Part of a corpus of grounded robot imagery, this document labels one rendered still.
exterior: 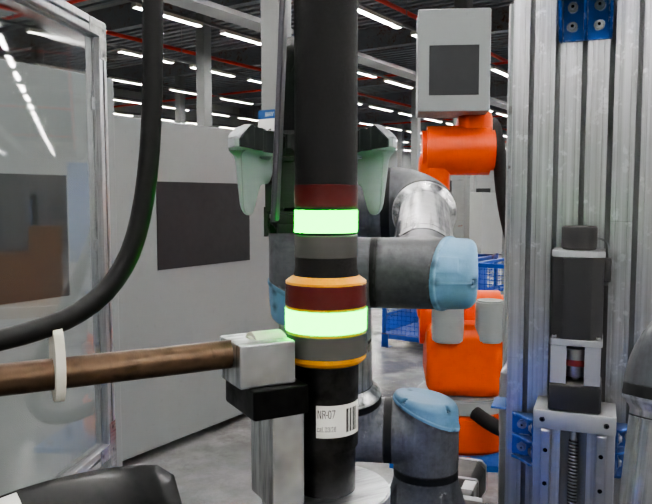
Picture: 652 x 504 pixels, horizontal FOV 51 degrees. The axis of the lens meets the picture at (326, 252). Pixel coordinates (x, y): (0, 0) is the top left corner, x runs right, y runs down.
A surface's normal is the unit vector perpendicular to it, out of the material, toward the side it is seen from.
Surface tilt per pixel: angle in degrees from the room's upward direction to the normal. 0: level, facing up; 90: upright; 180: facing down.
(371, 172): 94
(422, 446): 90
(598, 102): 90
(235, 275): 90
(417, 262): 67
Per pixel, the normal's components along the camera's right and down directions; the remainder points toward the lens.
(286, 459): 0.48, 0.07
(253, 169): 0.96, 0.09
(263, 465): -0.88, 0.04
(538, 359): -0.37, 0.07
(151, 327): 0.83, 0.04
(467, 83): -0.10, 0.07
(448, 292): -0.09, 0.46
